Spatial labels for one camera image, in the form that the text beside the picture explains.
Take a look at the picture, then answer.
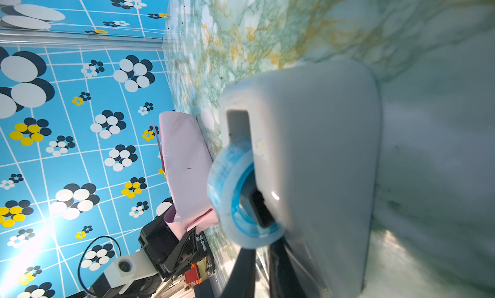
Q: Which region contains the purple wrapping paper sheet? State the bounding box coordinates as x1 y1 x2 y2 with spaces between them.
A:
157 111 218 239

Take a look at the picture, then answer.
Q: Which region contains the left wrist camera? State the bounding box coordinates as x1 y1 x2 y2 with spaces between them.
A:
90 250 162 297

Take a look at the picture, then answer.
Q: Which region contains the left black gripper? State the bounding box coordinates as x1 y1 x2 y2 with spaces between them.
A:
139 218 216 281

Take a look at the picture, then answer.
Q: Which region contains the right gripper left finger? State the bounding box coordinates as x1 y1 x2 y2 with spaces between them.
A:
220 249 256 298

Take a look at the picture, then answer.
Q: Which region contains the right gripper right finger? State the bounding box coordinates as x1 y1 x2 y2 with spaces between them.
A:
268 239 306 298

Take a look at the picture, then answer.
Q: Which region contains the white tape dispenser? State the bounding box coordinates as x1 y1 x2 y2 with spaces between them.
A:
208 58 382 297

